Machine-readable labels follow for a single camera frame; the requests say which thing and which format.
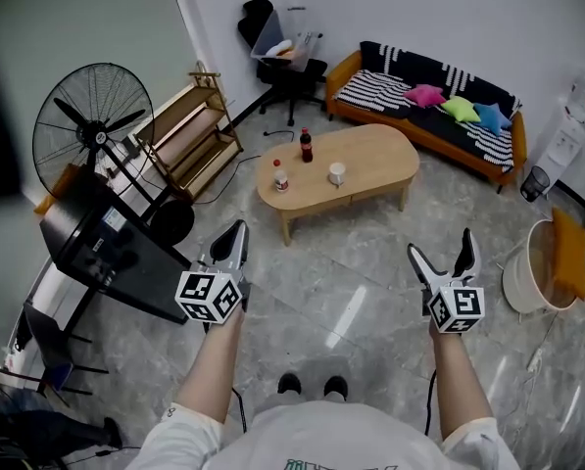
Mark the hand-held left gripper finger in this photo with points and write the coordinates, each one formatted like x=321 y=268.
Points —
x=230 y=248

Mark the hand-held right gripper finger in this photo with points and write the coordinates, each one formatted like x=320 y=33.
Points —
x=466 y=260
x=426 y=269

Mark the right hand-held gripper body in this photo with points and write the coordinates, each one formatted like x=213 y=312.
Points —
x=456 y=309

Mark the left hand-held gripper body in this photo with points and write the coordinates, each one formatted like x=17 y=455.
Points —
x=209 y=294

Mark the person's right forearm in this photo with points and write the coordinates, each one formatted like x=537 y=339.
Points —
x=458 y=380

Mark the person's left forearm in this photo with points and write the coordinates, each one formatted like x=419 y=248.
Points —
x=209 y=370

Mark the wooden coffee table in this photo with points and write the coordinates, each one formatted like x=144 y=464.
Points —
x=370 y=155

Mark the white round tub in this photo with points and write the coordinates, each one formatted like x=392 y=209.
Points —
x=520 y=277

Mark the clear red-capped water bottle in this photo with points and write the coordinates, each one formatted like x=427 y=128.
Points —
x=280 y=180

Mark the black desk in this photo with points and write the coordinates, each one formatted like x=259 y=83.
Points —
x=125 y=267

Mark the white power strip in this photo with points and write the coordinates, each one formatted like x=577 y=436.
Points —
x=535 y=360

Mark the black mesh waste bin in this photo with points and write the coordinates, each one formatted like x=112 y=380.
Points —
x=534 y=184

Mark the orange cushion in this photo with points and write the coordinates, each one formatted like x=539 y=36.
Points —
x=569 y=252

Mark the person's left black shoe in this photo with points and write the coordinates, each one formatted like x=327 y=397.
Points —
x=289 y=384

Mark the person's black shoe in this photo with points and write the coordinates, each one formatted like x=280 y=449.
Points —
x=336 y=387
x=289 y=384

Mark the dark cola bottle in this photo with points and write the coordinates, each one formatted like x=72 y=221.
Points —
x=306 y=150

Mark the white mug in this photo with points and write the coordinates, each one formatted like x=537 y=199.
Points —
x=336 y=173

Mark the wooden shelf rack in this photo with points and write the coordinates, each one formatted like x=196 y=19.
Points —
x=194 y=120

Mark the person's blue jeans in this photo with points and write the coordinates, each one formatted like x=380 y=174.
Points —
x=297 y=398

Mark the person's right black shoe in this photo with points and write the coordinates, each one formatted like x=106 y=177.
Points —
x=336 y=387

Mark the blue star cushion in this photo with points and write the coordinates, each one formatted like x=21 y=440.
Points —
x=492 y=118

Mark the green star cushion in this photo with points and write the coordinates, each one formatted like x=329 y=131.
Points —
x=461 y=109

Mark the white water dispenser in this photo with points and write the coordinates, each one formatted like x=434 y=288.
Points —
x=564 y=145

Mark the pink star cushion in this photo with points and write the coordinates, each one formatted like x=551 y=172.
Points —
x=424 y=96

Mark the black metal chair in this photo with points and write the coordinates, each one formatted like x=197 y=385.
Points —
x=47 y=345

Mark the black standing fan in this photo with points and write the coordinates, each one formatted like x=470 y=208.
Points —
x=93 y=135

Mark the black office chair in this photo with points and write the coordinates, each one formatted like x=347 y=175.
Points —
x=292 y=79

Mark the person's white shirt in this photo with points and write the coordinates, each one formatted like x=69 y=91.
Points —
x=331 y=438

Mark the black white striped blanket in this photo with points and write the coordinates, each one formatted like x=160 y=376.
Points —
x=370 y=91

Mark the clear water jug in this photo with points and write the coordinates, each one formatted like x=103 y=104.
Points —
x=583 y=96

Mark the orange sofa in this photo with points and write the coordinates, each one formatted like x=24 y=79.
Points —
x=342 y=76

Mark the clear plastic storage bin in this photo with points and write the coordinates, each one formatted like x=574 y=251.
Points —
x=267 y=37

